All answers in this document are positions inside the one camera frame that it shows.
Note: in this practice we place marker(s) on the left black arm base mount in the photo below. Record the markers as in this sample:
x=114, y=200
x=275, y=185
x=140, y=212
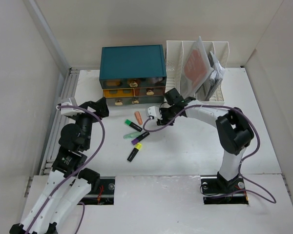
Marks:
x=103, y=195

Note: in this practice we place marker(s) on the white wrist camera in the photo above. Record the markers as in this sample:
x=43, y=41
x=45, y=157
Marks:
x=153, y=112
x=68, y=108

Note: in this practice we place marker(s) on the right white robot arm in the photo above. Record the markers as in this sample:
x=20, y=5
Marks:
x=234, y=131

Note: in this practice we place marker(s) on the green cap black highlighter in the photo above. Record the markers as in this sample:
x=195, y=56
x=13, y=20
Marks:
x=133, y=125

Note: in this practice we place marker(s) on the teal desktop drawer cabinet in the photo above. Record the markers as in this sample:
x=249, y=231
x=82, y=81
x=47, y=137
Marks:
x=133, y=74

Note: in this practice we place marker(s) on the yellow cap black highlighter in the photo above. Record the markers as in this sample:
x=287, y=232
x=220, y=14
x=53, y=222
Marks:
x=134, y=152

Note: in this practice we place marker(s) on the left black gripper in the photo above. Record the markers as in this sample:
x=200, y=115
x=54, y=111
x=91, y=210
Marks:
x=99, y=106

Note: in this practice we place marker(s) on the orange highlighter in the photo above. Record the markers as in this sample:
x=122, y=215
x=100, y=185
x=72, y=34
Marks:
x=138, y=117

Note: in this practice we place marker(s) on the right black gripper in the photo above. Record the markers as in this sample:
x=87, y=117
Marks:
x=164, y=122

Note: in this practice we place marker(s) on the purple cap black highlighter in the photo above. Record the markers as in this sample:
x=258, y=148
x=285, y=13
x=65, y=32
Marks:
x=140, y=138

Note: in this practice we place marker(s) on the white file organizer rack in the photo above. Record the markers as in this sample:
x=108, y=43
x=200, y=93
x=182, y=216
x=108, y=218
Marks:
x=177, y=52

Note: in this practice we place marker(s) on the red booklet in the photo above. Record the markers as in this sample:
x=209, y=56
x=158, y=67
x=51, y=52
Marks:
x=195, y=70

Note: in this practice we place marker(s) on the pale green highlighter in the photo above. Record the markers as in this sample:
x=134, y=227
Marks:
x=131, y=135

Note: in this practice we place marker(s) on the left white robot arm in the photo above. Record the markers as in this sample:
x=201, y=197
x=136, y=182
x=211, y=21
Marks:
x=69, y=180

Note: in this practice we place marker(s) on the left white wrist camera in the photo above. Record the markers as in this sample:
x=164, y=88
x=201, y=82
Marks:
x=68, y=108

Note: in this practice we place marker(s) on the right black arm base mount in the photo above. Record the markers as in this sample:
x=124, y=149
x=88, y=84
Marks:
x=217, y=192

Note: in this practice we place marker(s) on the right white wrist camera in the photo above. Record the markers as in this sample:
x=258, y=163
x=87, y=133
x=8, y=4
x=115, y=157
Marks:
x=153, y=112

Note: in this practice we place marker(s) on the grey setup guide manual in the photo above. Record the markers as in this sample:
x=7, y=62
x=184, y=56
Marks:
x=214, y=80

